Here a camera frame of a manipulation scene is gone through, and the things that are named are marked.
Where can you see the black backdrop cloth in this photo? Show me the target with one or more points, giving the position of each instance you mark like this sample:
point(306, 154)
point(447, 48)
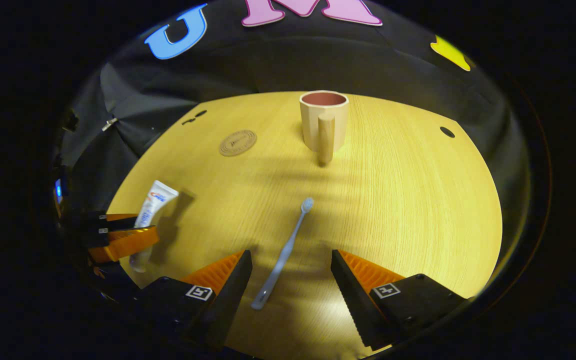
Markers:
point(268, 60)

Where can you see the beige cup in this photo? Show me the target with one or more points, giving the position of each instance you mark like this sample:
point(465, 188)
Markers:
point(313, 130)

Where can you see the silver cloth clip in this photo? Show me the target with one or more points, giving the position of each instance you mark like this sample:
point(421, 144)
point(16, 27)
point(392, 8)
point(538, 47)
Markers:
point(109, 124)

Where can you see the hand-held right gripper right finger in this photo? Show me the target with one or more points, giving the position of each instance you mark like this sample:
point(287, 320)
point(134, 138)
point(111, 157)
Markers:
point(355, 305)

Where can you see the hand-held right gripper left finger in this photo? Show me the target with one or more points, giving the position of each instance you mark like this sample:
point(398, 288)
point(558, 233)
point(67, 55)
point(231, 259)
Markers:
point(228, 305)

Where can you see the white toothpaste tube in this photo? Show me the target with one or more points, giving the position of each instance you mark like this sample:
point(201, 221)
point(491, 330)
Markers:
point(155, 200)

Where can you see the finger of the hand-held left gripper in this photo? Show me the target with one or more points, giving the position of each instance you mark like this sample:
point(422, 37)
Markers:
point(118, 218)
point(128, 245)

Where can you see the round wooden coaster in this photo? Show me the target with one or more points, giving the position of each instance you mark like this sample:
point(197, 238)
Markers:
point(238, 143)

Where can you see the pale blue toothbrush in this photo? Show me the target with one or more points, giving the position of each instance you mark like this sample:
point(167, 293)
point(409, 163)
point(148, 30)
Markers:
point(283, 257)

